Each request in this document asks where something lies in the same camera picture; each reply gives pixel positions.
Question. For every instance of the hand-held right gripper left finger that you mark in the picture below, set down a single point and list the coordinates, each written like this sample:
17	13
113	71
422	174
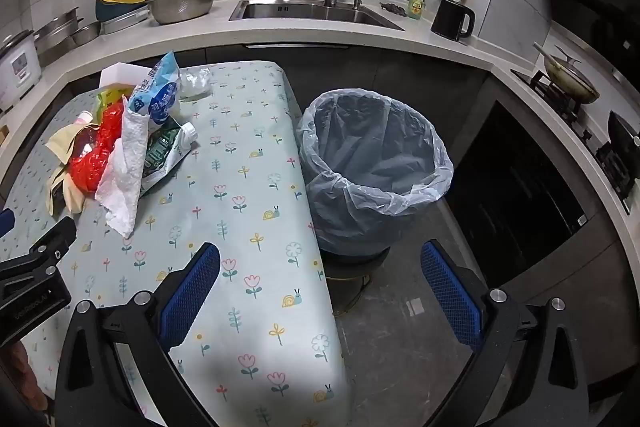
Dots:
192	292

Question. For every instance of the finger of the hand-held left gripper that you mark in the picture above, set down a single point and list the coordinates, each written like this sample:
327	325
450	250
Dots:
55	237
5	223

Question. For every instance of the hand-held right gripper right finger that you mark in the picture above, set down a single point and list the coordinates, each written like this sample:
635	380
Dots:
450	297

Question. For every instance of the red plastic bag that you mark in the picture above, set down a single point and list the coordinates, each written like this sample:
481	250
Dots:
92	157

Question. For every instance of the beige paper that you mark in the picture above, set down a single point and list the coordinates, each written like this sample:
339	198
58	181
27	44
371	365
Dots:
62	142

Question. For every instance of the pink and white cup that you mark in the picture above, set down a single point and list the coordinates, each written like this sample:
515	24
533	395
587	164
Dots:
85	117

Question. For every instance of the grey bin with plastic liner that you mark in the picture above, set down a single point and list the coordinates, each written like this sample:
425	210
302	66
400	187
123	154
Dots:
350	207

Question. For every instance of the green snack packet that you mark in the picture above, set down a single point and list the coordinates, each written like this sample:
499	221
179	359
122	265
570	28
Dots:
162	152

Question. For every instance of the blue snack packet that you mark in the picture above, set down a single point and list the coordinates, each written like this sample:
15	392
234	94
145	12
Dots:
160	92

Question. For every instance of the person's left hand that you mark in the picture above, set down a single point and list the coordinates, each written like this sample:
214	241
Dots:
20	377

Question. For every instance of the wooden board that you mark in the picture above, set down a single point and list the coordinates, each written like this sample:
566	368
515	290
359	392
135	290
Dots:
3	134

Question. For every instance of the white paper towel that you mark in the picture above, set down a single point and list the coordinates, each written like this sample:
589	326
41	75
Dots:
125	177

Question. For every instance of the black built-in oven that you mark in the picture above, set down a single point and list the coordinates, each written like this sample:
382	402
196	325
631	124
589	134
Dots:
515	197

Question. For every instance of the floral tablecloth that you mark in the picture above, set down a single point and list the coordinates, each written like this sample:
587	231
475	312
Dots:
250	187

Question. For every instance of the yellow-green plastic bag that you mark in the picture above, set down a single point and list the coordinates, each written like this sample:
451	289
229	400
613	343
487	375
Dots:
107	99

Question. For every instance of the white rice cooker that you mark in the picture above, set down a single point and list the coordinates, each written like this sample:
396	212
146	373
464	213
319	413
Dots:
17	67

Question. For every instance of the white box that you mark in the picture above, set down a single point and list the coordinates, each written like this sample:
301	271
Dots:
120	74

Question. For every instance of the steel steamer pot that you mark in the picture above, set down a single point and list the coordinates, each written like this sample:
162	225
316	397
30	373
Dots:
55	37

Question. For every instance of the small steel bowl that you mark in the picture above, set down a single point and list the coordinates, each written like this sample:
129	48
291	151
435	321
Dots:
86	34

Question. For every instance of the crumpled clear plastic bag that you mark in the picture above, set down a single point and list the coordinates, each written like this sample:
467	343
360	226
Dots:
195	82

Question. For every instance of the black gas stove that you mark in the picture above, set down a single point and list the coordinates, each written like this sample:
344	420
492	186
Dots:
595	142

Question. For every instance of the steel tray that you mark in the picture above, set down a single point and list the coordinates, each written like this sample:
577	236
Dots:
125	26

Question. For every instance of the black frying pan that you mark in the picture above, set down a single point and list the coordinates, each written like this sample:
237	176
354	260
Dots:
622	134

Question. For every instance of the yellow and blue bowl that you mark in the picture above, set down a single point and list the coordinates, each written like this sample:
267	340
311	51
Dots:
117	4

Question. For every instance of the wok with lid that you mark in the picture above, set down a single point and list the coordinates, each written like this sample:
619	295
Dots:
570	79

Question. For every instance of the steel colander bowl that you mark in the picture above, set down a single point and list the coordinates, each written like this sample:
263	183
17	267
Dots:
182	4

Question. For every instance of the black kettle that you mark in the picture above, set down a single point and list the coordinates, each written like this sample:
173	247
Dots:
447	19

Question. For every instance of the white kitchen countertop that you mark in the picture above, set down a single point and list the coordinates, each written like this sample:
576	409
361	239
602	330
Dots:
310	36

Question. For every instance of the dark scrubber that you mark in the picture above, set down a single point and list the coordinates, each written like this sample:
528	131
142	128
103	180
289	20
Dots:
392	9

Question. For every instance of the stainless steel sink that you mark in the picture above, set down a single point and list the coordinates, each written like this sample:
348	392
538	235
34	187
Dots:
315	12

